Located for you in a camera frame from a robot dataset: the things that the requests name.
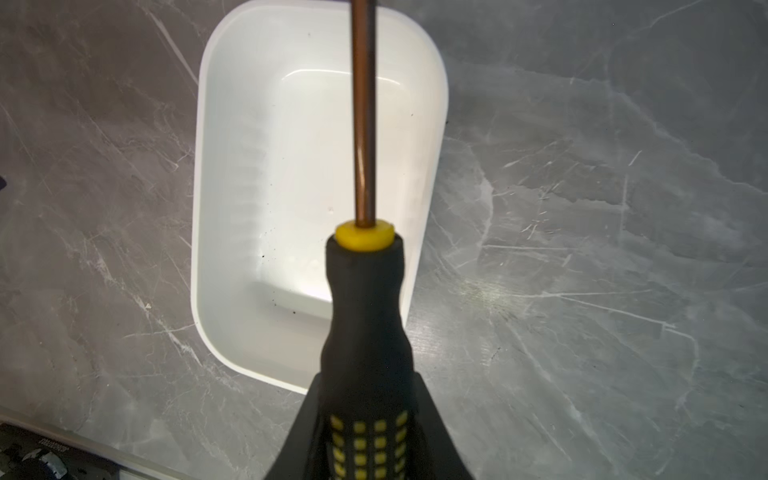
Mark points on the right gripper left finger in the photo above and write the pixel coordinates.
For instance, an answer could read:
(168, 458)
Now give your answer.
(303, 455)

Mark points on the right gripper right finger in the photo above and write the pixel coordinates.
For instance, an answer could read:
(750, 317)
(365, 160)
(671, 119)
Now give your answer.
(431, 450)

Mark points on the white plastic bin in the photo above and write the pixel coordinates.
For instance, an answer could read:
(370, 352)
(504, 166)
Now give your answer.
(274, 173)

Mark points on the black yellow screwdriver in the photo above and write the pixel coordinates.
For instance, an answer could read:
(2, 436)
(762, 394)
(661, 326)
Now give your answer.
(366, 363)

